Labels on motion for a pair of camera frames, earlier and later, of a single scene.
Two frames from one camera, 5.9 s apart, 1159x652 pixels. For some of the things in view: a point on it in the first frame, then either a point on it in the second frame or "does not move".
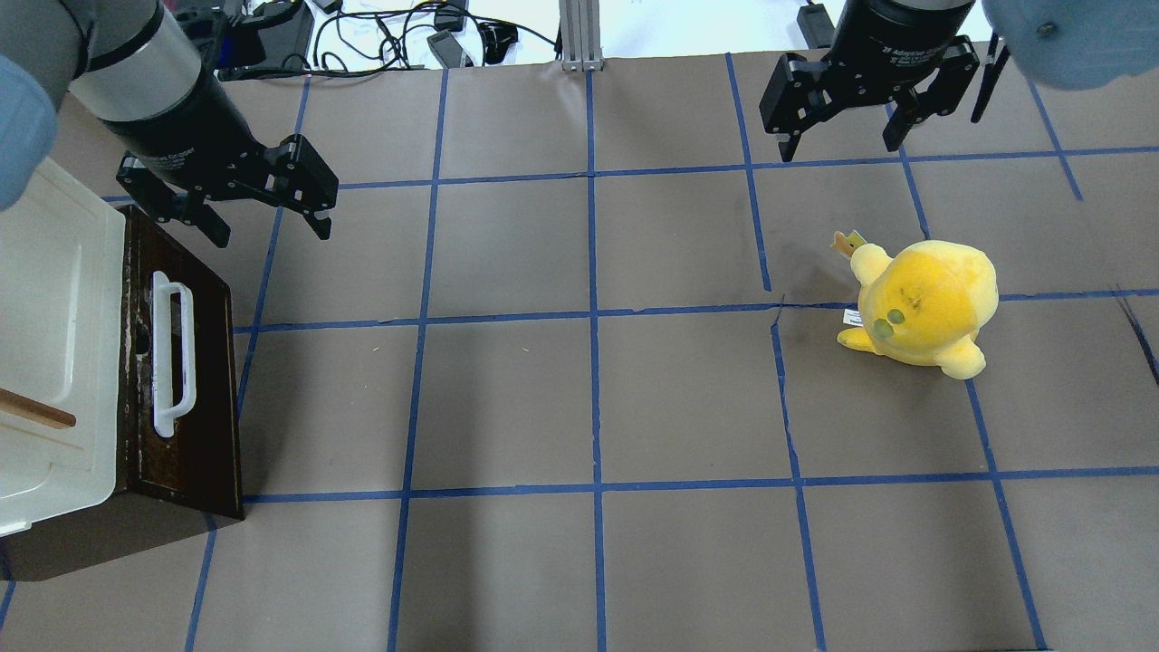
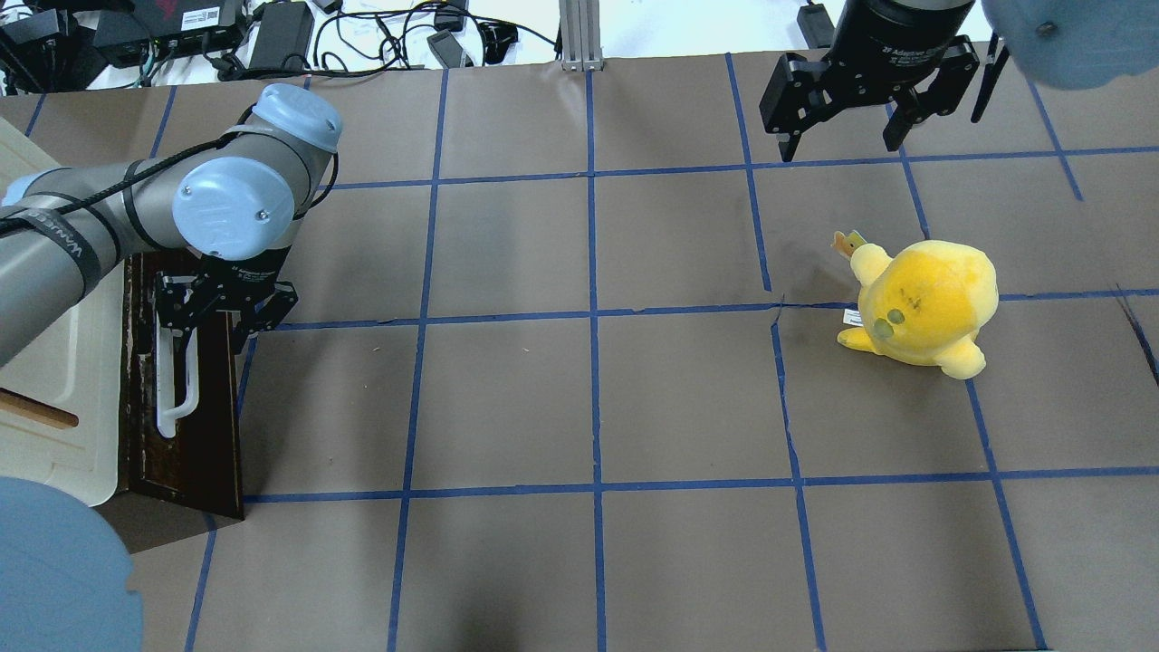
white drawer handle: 165,413 does not move
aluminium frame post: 580,35 does not move
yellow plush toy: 925,305 does not move
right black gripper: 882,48 does not move
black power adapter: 238,44 to 284,38
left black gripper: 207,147 to 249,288
